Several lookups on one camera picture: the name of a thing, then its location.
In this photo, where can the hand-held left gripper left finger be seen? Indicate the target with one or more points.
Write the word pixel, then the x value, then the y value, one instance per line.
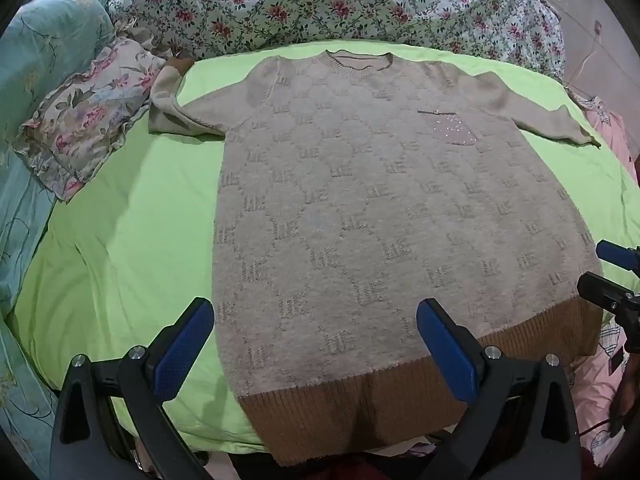
pixel 184 355

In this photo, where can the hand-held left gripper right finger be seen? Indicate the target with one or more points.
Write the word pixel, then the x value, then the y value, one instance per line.
pixel 446 355

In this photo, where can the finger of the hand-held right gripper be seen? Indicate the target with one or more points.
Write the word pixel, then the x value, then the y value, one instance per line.
pixel 600 290
pixel 616 254

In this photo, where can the beige knit sweater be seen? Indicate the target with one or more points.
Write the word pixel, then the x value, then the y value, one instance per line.
pixel 380 210

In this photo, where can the pink printed cloth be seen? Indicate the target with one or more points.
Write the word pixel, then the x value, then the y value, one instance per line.
pixel 595 390

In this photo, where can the green bed sheet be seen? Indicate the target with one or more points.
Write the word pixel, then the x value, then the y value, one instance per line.
pixel 135 240

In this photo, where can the ruffled floral pillow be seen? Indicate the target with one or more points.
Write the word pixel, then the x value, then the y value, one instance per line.
pixel 85 120

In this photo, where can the teal floral quilt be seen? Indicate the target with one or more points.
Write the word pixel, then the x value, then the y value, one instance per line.
pixel 45 35

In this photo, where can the white red floral quilt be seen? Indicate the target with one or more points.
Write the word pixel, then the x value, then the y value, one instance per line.
pixel 310 5

